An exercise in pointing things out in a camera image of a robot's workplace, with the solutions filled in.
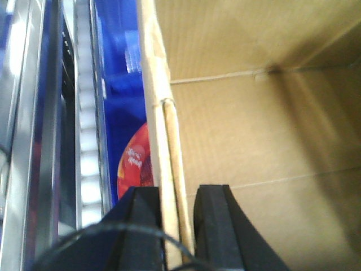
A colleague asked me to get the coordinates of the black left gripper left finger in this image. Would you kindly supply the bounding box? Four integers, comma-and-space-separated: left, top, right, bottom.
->
36, 186, 165, 270

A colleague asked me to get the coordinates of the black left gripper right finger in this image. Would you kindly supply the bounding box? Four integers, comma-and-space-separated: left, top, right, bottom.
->
193, 185, 289, 270

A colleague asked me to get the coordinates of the blue bin with red pouch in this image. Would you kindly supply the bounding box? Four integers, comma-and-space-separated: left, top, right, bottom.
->
95, 1, 146, 204

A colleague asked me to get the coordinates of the stainless steel shelf rail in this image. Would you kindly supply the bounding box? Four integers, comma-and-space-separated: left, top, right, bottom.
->
1, 1, 64, 270

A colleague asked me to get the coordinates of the brown cardboard carton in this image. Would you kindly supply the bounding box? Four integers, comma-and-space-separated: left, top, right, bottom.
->
137, 1, 360, 270

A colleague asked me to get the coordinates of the white roller track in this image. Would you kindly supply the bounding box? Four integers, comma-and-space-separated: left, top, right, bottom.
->
74, 1, 103, 229

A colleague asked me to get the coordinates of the red snack pouch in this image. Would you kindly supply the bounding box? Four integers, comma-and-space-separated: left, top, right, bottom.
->
117, 123, 154, 199

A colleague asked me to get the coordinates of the black cable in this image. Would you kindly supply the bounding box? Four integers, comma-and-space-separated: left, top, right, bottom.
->
30, 222, 218, 271

